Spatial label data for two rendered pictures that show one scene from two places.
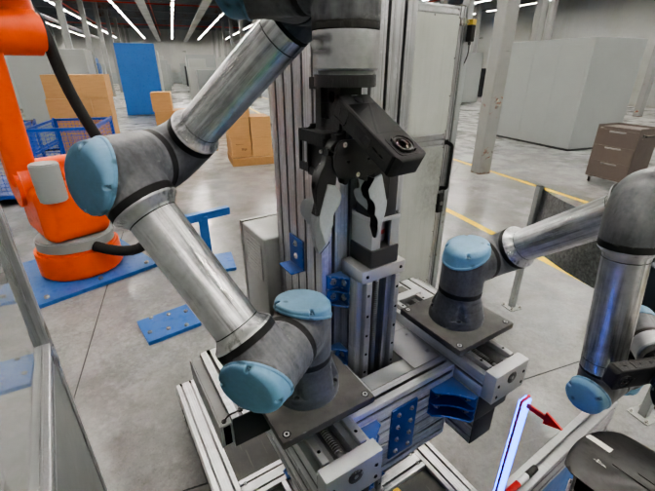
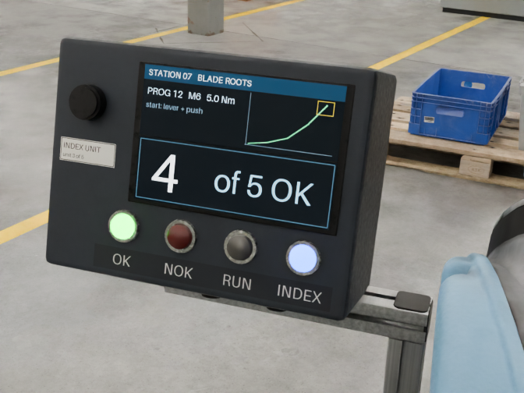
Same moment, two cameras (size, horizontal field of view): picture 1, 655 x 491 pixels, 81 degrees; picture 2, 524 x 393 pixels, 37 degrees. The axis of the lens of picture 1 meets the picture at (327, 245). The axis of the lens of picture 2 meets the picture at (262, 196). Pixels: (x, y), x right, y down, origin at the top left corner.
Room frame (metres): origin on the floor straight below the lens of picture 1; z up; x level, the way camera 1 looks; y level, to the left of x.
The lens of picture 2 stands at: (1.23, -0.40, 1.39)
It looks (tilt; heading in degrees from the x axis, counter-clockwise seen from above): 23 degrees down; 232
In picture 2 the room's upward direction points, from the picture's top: 2 degrees clockwise
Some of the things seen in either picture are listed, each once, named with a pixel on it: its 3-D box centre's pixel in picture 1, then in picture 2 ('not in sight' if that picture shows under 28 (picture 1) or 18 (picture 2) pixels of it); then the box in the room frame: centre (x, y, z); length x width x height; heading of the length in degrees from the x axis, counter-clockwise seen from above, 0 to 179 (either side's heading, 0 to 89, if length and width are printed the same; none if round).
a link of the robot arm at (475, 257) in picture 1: (466, 263); not in sight; (0.92, -0.38, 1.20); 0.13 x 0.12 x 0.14; 120
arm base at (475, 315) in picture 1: (457, 300); not in sight; (0.92, -0.37, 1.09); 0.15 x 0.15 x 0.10
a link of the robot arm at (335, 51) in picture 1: (343, 55); not in sight; (0.48, -0.02, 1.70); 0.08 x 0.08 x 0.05
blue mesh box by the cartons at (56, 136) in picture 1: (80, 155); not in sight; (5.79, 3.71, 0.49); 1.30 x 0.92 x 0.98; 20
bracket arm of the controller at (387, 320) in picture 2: not in sight; (293, 295); (0.83, -0.85, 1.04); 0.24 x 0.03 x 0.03; 124
